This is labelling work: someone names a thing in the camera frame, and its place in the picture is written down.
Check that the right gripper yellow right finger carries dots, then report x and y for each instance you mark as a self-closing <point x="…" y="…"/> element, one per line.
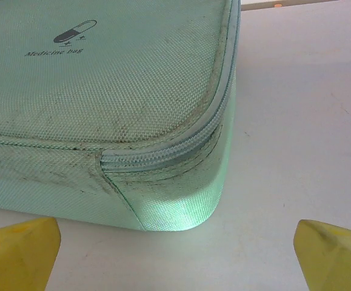
<point x="336" y="260"/>

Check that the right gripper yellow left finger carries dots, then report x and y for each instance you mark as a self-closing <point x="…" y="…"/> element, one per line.
<point x="20" y="257"/>

